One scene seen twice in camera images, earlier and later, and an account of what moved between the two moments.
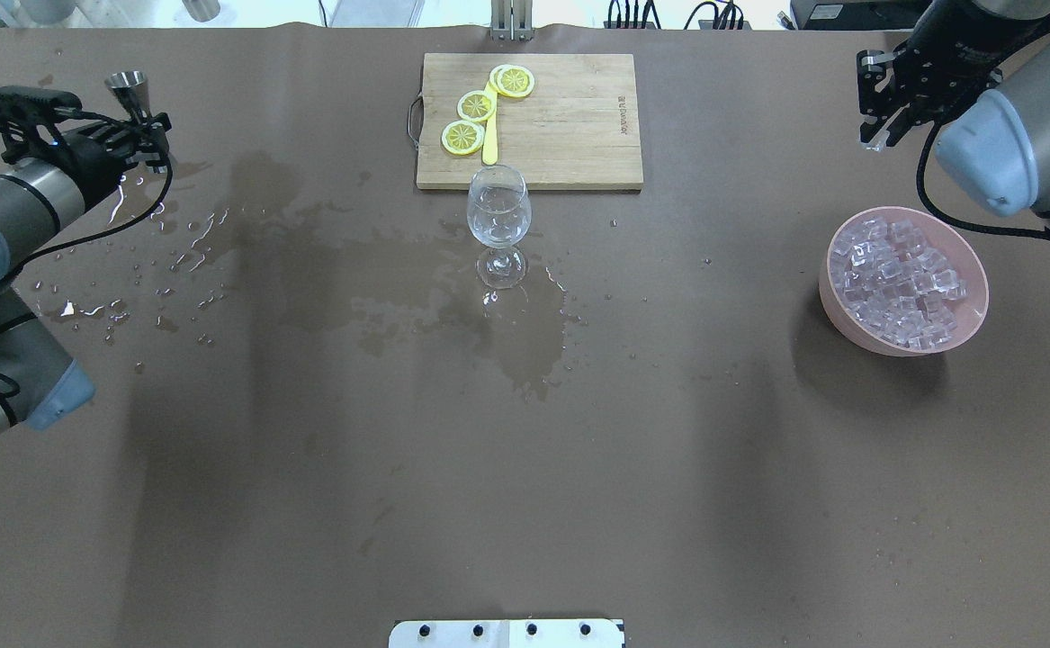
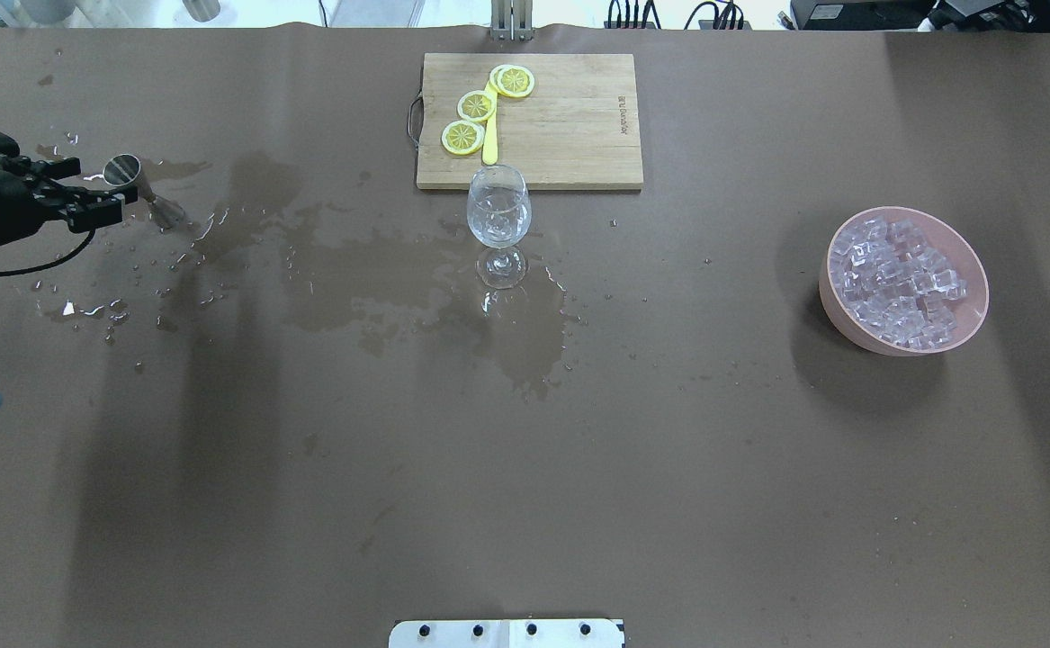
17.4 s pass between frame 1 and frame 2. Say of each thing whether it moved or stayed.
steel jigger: moved
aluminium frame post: stayed
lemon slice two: stayed
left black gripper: moved
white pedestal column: stayed
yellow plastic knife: stayed
